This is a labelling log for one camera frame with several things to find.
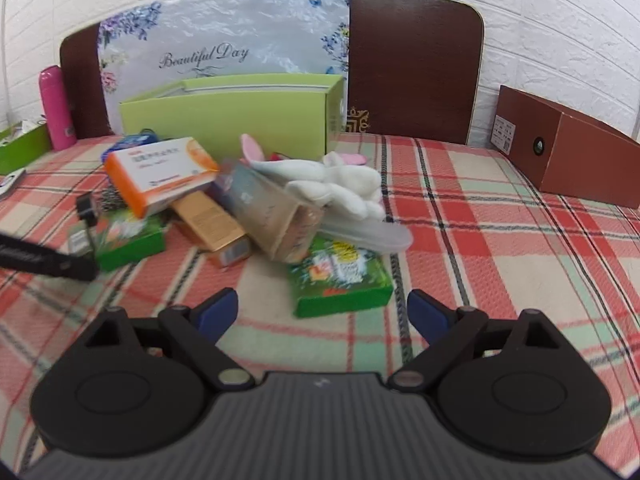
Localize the green tissue box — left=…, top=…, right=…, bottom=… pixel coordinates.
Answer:
left=0, top=121, right=52, bottom=176

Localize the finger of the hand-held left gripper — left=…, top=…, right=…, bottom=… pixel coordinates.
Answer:
left=75, top=192, right=100, bottom=227
left=57, top=251, right=100, bottom=282

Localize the orange and white medicine box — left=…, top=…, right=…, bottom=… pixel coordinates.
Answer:
left=104, top=136, right=222, bottom=219

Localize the clear plastic beige box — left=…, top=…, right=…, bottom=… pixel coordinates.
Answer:
left=220, top=157, right=326, bottom=264

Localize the pink thermos bottle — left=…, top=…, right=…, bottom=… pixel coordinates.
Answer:
left=39, top=66, right=78, bottom=151

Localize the brown cardboard shoe box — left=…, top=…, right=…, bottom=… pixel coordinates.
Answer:
left=490, top=85, right=640, bottom=210

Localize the large light green cardboard box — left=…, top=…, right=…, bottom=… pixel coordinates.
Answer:
left=119, top=73, right=347, bottom=163

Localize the white plastic object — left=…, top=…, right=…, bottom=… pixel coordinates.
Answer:
left=0, top=169, right=27, bottom=198

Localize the black white striped item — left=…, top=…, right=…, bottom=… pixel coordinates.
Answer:
left=100, top=185, right=128, bottom=216

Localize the red plaid blanket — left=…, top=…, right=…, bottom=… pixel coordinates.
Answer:
left=0, top=132, right=640, bottom=480

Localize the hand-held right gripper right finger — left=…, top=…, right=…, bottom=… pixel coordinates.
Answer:
left=387, top=288, right=562, bottom=392

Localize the small green printed box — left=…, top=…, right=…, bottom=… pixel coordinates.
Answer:
left=288, top=237, right=394, bottom=318
left=70, top=210, right=167, bottom=272

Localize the blue tissue packet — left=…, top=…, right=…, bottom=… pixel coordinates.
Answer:
left=100, top=130, right=161, bottom=163

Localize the tan orange carton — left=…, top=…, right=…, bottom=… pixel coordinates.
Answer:
left=172, top=192, right=252, bottom=269

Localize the dark brown wooden headboard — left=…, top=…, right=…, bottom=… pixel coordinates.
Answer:
left=59, top=0, right=486, bottom=146

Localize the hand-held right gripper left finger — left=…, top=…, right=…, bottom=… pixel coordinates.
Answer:
left=82, top=287, right=257, bottom=392

